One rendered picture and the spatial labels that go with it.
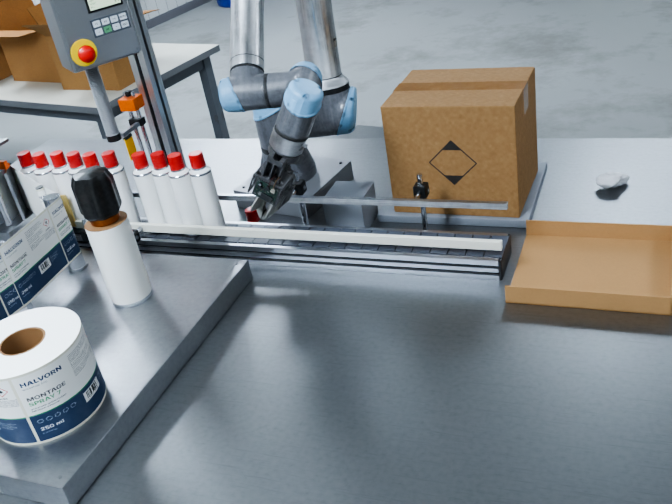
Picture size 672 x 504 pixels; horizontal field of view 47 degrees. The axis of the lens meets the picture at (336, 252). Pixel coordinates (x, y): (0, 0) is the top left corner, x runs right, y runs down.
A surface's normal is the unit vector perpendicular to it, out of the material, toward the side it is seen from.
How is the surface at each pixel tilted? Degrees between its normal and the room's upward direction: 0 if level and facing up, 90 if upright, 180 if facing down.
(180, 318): 0
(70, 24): 90
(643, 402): 0
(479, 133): 90
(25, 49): 91
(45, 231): 90
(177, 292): 0
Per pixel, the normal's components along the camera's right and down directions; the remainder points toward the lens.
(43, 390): 0.53, 0.36
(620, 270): -0.16, -0.85
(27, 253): 0.95, 0.01
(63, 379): 0.75, 0.23
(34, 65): -0.49, 0.53
